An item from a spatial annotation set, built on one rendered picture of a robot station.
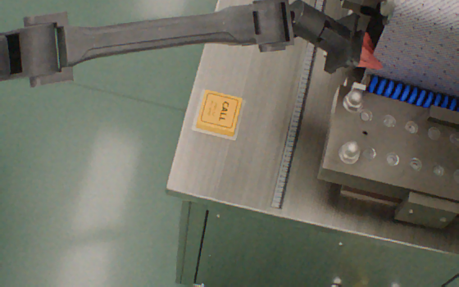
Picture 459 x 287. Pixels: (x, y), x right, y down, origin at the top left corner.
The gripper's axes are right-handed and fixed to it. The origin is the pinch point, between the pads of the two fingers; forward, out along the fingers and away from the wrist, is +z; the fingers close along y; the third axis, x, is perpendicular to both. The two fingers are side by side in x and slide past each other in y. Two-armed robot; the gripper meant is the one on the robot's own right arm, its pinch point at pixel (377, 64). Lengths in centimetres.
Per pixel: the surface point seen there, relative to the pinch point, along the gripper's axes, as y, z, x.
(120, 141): -12, 7, -119
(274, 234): 25.6, 6.7, -30.9
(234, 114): 10.0, -12.5, -23.6
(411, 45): 0.3, -1.9, 11.2
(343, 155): 17.6, -1.6, -2.9
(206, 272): 26, 20, -76
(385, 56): 0.3, -1.6, 4.0
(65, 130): -11, -7, -127
